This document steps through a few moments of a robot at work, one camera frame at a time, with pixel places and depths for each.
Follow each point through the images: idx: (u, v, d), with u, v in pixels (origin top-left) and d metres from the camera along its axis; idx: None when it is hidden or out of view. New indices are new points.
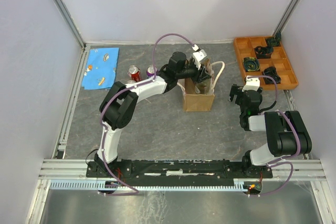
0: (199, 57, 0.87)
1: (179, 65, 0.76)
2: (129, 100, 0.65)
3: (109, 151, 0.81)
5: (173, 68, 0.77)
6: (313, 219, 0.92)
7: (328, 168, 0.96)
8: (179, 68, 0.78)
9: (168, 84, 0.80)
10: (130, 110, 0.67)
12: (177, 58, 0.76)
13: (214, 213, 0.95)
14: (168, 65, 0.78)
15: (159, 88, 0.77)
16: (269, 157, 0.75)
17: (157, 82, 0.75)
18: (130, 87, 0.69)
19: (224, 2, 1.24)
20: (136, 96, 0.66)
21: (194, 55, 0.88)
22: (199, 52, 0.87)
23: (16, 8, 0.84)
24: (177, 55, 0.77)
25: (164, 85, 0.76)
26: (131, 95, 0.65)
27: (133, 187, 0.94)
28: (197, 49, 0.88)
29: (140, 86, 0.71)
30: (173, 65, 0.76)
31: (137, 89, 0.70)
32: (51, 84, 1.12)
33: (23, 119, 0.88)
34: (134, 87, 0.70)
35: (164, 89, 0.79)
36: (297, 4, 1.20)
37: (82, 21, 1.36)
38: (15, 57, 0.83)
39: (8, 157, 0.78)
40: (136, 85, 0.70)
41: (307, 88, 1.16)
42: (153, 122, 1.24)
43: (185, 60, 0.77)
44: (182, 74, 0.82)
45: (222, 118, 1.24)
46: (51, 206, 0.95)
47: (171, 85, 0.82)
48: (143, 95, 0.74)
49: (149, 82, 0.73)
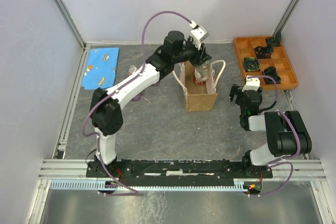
0: (199, 35, 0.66)
1: (175, 46, 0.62)
2: (109, 110, 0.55)
3: (105, 152, 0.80)
5: (169, 50, 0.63)
6: (313, 219, 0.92)
7: (328, 168, 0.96)
8: (176, 52, 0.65)
9: (163, 70, 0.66)
10: (116, 118, 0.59)
12: (172, 37, 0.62)
13: (214, 213, 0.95)
14: (163, 47, 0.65)
15: (151, 81, 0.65)
16: (269, 157, 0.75)
17: (145, 75, 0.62)
18: (111, 94, 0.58)
19: (224, 2, 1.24)
20: (117, 105, 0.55)
21: (192, 33, 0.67)
22: (198, 29, 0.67)
23: (16, 8, 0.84)
24: (173, 33, 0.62)
25: (156, 75, 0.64)
26: (113, 103, 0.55)
27: (129, 187, 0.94)
28: (195, 25, 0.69)
29: (124, 88, 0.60)
30: (168, 46, 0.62)
31: (120, 93, 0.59)
32: (51, 85, 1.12)
33: (24, 119, 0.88)
34: (115, 92, 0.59)
35: (158, 76, 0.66)
36: (297, 4, 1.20)
37: (82, 21, 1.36)
38: (15, 57, 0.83)
39: (8, 157, 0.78)
40: (117, 89, 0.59)
41: (307, 88, 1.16)
42: (153, 121, 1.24)
43: (183, 39, 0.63)
44: (180, 58, 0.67)
45: (222, 118, 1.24)
46: (51, 207, 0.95)
47: (167, 71, 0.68)
48: (131, 96, 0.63)
49: (135, 79, 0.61)
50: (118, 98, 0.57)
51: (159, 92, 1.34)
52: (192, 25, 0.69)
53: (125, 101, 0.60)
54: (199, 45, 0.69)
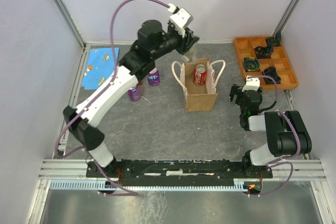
0: (181, 21, 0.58)
1: (150, 40, 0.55)
2: (81, 130, 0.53)
3: (100, 158, 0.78)
5: (144, 44, 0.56)
6: (313, 219, 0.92)
7: (328, 168, 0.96)
8: (154, 45, 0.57)
9: (140, 69, 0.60)
10: (92, 136, 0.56)
12: (146, 30, 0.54)
13: (214, 213, 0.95)
14: (138, 42, 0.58)
15: (126, 87, 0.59)
16: (269, 157, 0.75)
17: (116, 84, 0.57)
18: (79, 113, 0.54)
19: (224, 2, 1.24)
20: (87, 125, 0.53)
21: (172, 19, 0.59)
22: (179, 13, 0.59)
23: (16, 8, 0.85)
24: (148, 25, 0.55)
25: (130, 79, 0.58)
26: (83, 123, 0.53)
27: (123, 187, 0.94)
28: (175, 9, 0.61)
29: (94, 103, 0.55)
30: (143, 40, 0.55)
31: (90, 110, 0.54)
32: (51, 85, 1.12)
33: (24, 119, 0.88)
34: (84, 110, 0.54)
35: (135, 80, 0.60)
36: (297, 4, 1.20)
37: (82, 21, 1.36)
38: (15, 57, 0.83)
39: (8, 157, 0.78)
40: (86, 107, 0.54)
41: (307, 88, 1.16)
42: (153, 121, 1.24)
43: (160, 30, 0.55)
44: (161, 51, 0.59)
45: (222, 118, 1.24)
46: (51, 207, 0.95)
47: (146, 70, 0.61)
48: (105, 109, 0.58)
49: (105, 92, 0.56)
50: (87, 116, 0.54)
51: (159, 92, 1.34)
52: (170, 9, 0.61)
53: (96, 117, 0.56)
54: (184, 32, 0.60)
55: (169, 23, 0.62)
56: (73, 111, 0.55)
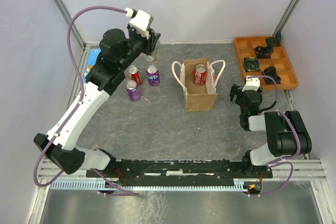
0: (143, 23, 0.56)
1: (115, 51, 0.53)
2: (55, 158, 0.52)
3: (93, 165, 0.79)
5: (109, 56, 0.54)
6: (313, 219, 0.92)
7: (328, 168, 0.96)
8: (120, 55, 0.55)
9: (110, 82, 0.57)
10: (69, 160, 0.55)
12: (107, 41, 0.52)
13: (214, 213, 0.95)
14: (103, 54, 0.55)
15: (96, 105, 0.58)
16: (269, 157, 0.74)
17: (84, 103, 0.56)
18: (50, 139, 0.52)
19: (224, 2, 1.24)
20: (61, 150, 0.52)
21: (134, 23, 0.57)
22: (139, 16, 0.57)
23: (16, 8, 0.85)
24: (109, 35, 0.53)
25: (100, 95, 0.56)
26: (56, 149, 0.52)
27: (119, 187, 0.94)
28: (132, 13, 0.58)
29: (65, 127, 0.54)
30: (107, 52, 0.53)
31: (62, 135, 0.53)
32: (51, 85, 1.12)
33: (24, 119, 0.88)
34: (55, 136, 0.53)
35: (105, 96, 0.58)
36: (297, 4, 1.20)
37: (82, 21, 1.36)
38: (15, 56, 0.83)
39: (8, 157, 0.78)
40: (56, 132, 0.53)
41: (307, 88, 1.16)
42: (153, 121, 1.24)
43: (123, 40, 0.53)
44: (128, 60, 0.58)
45: (222, 118, 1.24)
46: (51, 207, 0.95)
47: (117, 81, 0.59)
48: (78, 130, 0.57)
49: (74, 113, 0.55)
50: (60, 142, 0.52)
51: (160, 92, 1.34)
52: (128, 14, 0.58)
53: (70, 141, 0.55)
54: (147, 34, 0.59)
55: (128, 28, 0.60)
56: (44, 138, 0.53)
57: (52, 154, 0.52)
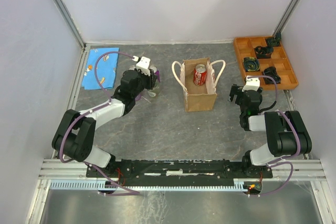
0: (146, 64, 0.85)
1: (131, 84, 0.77)
2: (85, 126, 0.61)
3: (96, 162, 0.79)
5: (126, 88, 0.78)
6: (313, 219, 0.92)
7: (328, 168, 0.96)
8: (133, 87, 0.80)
9: (126, 106, 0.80)
10: (90, 138, 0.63)
12: (127, 77, 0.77)
13: (214, 213, 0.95)
14: (121, 87, 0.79)
15: (118, 110, 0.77)
16: (269, 157, 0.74)
17: (114, 104, 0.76)
18: (85, 113, 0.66)
19: (225, 2, 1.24)
20: (93, 121, 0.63)
21: (139, 65, 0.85)
22: (143, 60, 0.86)
23: (16, 8, 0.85)
24: (126, 73, 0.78)
25: (121, 105, 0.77)
26: (87, 120, 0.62)
27: (124, 187, 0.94)
28: (137, 59, 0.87)
29: (97, 110, 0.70)
30: (126, 85, 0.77)
31: (93, 114, 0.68)
32: (51, 84, 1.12)
33: (24, 119, 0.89)
34: (89, 113, 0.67)
35: (123, 110, 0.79)
36: (297, 4, 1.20)
37: (82, 21, 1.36)
38: (16, 57, 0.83)
39: (8, 157, 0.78)
40: (91, 110, 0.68)
41: (307, 88, 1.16)
42: (153, 121, 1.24)
43: (136, 76, 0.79)
44: (137, 91, 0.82)
45: (222, 118, 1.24)
46: (51, 207, 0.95)
47: (130, 106, 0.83)
48: (102, 120, 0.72)
49: (105, 106, 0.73)
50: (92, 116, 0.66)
51: (160, 92, 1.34)
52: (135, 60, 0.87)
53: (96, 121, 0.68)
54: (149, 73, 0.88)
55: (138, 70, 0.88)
56: (76, 113, 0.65)
57: (82, 123, 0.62)
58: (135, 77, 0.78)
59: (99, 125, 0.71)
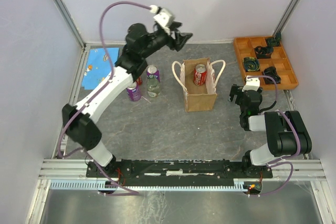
0: (163, 21, 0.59)
1: (138, 43, 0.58)
2: (81, 126, 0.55)
3: (98, 158, 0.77)
5: (134, 49, 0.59)
6: (313, 219, 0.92)
7: (328, 168, 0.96)
8: (143, 47, 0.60)
9: (135, 70, 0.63)
10: (94, 129, 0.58)
12: (133, 34, 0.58)
13: (214, 213, 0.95)
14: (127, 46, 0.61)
15: (124, 84, 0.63)
16: (269, 157, 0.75)
17: (115, 80, 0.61)
18: (80, 108, 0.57)
19: (224, 2, 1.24)
20: (88, 120, 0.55)
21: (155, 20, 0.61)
22: (160, 14, 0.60)
23: (16, 8, 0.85)
24: (133, 29, 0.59)
25: (127, 78, 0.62)
26: (83, 118, 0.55)
27: (124, 187, 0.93)
28: (156, 10, 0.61)
29: (94, 99, 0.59)
30: (132, 45, 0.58)
31: (90, 106, 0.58)
32: (51, 84, 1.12)
33: (24, 120, 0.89)
34: (85, 106, 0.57)
35: (130, 81, 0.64)
36: (297, 4, 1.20)
37: (83, 21, 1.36)
38: (16, 57, 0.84)
39: (8, 157, 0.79)
40: (87, 103, 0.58)
41: (307, 88, 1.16)
42: (153, 121, 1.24)
43: (144, 34, 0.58)
44: (149, 52, 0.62)
45: (222, 118, 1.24)
46: (51, 207, 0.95)
47: (141, 67, 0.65)
48: (105, 106, 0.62)
49: (105, 87, 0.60)
50: (88, 112, 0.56)
51: (160, 92, 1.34)
52: (153, 10, 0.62)
53: (97, 112, 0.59)
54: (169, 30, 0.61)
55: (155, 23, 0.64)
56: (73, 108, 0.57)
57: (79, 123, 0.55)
58: (142, 35, 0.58)
59: (104, 110, 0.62)
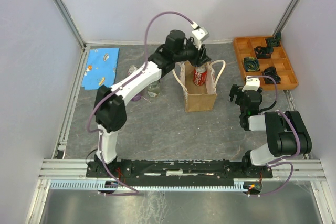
0: (199, 35, 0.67)
1: (177, 44, 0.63)
2: (114, 106, 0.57)
3: (106, 150, 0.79)
5: (170, 48, 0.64)
6: (313, 219, 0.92)
7: (328, 168, 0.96)
8: (178, 50, 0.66)
9: (165, 67, 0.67)
10: (122, 112, 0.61)
12: (175, 35, 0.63)
13: (214, 213, 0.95)
14: (165, 45, 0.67)
15: (154, 77, 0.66)
16: (269, 157, 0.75)
17: (148, 71, 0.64)
18: (114, 91, 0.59)
19: (224, 2, 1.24)
20: (121, 101, 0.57)
21: (193, 33, 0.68)
22: (200, 30, 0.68)
23: (16, 8, 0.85)
24: (175, 31, 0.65)
25: (158, 72, 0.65)
26: (116, 99, 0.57)
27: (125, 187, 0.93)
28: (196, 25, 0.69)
29: (128, 85, 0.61)
30: (170, 44, 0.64)
31: (124, 90, 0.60)
32: (51, 84, 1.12)
33: (24, 120, 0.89)
34: (119, 89, 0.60)
35: (159, 75, 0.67)
36: (297, 4, 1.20)
37: (82, 21, 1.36)
38: (16, 57, 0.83)
39: (8, 157, 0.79)
40: (121, 86, 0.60)
41: (307, 88, 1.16)
42: (153, 121, 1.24)
43: (185, 36, 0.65)
44: (180, 57, 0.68)
45: (222, 118, 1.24)
46: (51, 207, 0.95)
47: (169, 68, 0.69)
48: (134, 93, 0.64)
49: (139, 75, 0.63)
50: (122, 94, 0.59)
51: (160, 92, 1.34)
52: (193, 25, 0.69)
53: (128, 97, 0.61)
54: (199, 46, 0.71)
55: (190, 38, 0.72)
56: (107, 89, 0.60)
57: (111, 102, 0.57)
58: (183, 37, 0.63)
59: (133, 98, 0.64)
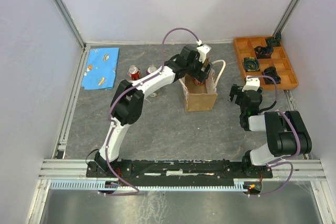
0: (205, 50, 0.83)
1: (191, 55, 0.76)
2: (135, 98, 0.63)
3: (112, 148, 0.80)
5: (185, 57, 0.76)
6: (313, 219, 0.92)
7: (328, 168, 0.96)
8: (190, 61, 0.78)
9: (177, 73, 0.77)
10: (139, 106, 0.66)
12: (190, 48, 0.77)
13: (214, 213, 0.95)
14: (179, 55, 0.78)
15: (167, 80, 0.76)
16: (269, 157, 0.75)
17: (164, 73, 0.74)
18: (136, 85, 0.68)
19: (224, 2, 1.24)
20: (142, 95, 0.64)
21: (199, 49, 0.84)
22: (204, 46, 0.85)
23: (17, 9, 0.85)
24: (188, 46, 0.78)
25: (171, 75, 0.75)
26: (138, 93, 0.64)
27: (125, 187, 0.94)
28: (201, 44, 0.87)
29: (147, 82, 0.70)
30: (186, 54, 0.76)
31: (144, 86, 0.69)
32: (51, 84, 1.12)
33: (24, 120, 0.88)
34: (139, 85, 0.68)
35: (172, 79, 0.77)
36: (297, 3, 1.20)
37: (82, 21, 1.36)
38: (15, 57, 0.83)
39: (8, 157, 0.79)
40: (142, 82, 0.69)
41: (307, 88, 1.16)
42: (153, 121, 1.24)
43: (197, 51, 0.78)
44: (190, 67, 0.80)
45: (222, 118, 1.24)
46: (51, 207, 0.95)
47: (180, 74, 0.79)
48: (150, 91, 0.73)
49: (157, 75, 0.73)
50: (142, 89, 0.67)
51: (160, 92, 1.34)
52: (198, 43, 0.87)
53: (146, 93, 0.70)
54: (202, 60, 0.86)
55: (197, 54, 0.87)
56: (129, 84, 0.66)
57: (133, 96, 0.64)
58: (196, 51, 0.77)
59: (148, 94, 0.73)
